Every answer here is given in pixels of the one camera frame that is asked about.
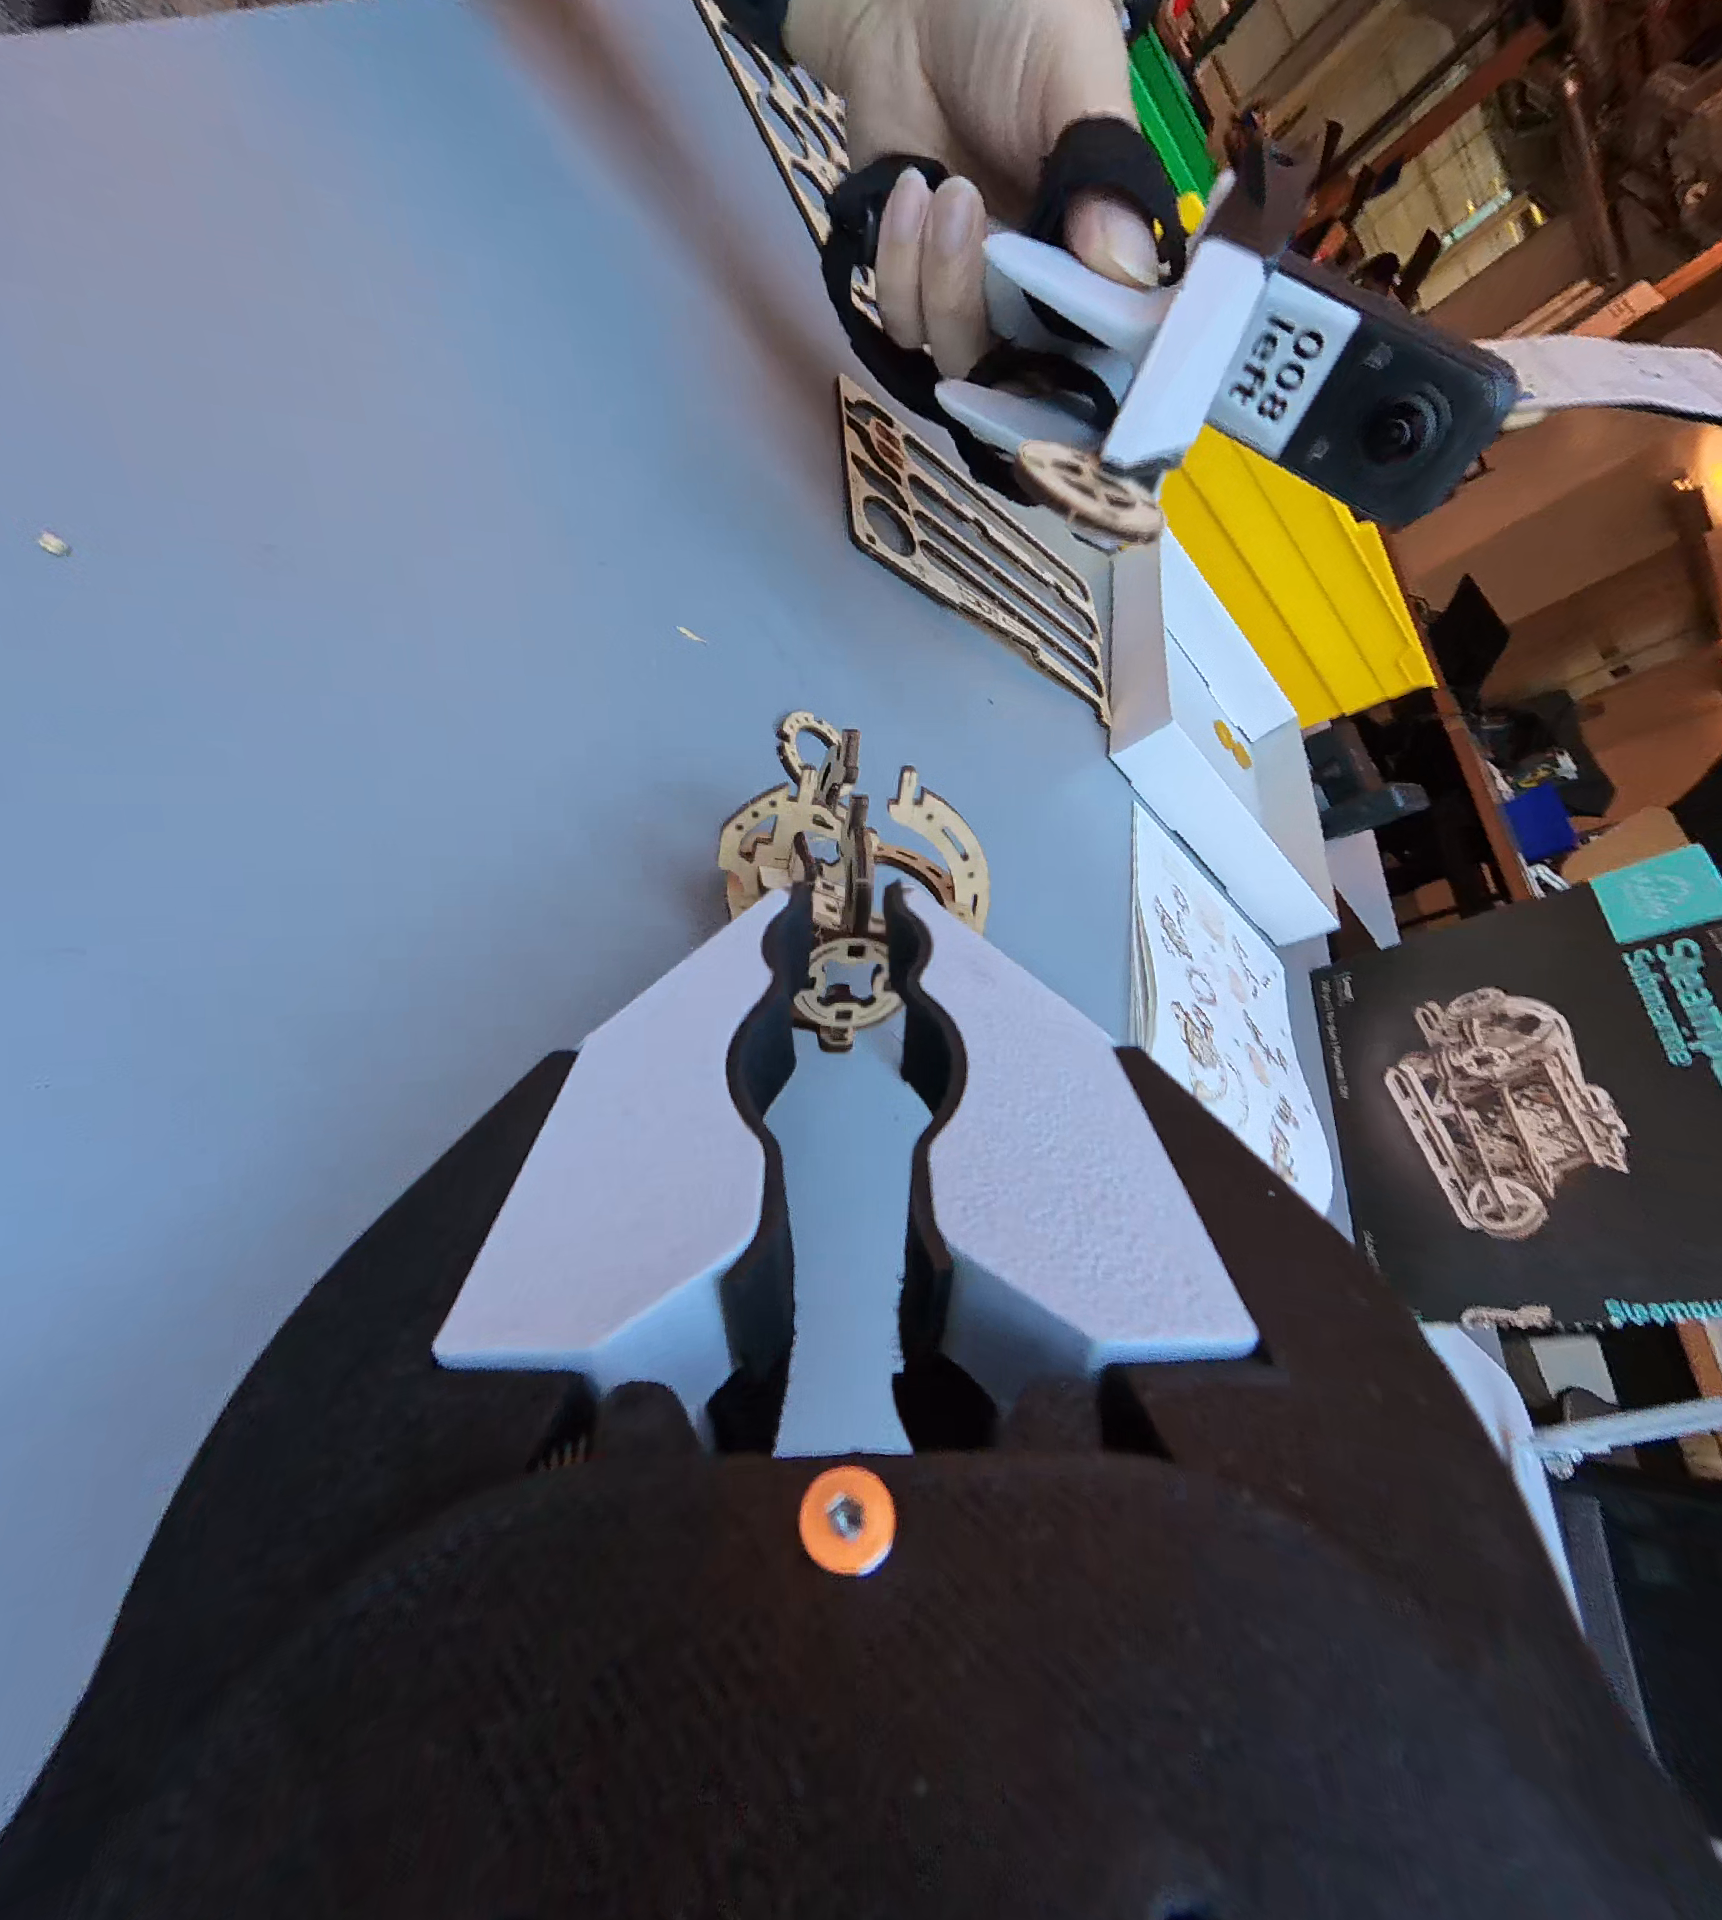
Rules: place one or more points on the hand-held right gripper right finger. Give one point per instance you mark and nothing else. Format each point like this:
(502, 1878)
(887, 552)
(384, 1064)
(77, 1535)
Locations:
(1057, 1170)

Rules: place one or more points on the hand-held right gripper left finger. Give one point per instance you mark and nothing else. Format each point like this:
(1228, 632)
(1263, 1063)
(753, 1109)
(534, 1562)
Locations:
(620, 1170)

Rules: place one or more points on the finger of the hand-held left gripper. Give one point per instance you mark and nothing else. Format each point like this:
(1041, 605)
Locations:
(1190, 352)

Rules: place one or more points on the small wooden wheel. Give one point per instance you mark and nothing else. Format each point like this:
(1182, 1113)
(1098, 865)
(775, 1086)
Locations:
(1095, 489)

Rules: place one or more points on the wooden model assembly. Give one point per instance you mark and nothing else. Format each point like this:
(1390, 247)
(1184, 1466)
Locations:
(846, 870)

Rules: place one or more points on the laser-cut wooden parts sheet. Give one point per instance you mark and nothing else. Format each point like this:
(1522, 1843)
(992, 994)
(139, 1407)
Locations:
(974, 555)
(787, 121)

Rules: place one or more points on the black model kit box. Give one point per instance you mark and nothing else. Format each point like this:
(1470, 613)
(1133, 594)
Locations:
(1566, 1111)

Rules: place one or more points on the person's left hand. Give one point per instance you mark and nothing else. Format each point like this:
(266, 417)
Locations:
(981, 105)

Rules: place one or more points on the instruction booklet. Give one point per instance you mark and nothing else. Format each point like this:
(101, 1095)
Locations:
(1221, 1021)

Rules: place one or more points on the green plastic bin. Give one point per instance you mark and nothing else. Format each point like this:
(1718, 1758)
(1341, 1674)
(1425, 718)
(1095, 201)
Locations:
(1169, 105)

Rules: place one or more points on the yellow plastic bin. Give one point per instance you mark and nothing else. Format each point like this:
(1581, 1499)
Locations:
(1297, 601)

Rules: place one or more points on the white cardboard box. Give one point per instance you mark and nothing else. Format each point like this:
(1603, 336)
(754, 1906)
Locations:
(1221, 750)

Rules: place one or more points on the blue crate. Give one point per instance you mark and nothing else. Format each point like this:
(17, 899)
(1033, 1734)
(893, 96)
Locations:
(1536, 823)

